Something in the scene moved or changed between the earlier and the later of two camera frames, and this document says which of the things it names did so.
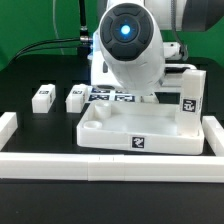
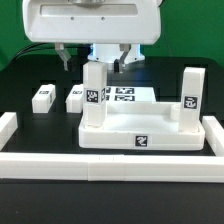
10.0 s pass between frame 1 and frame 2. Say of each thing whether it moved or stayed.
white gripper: moved
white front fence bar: stayed
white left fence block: stayed
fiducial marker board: stayed
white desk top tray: stayed
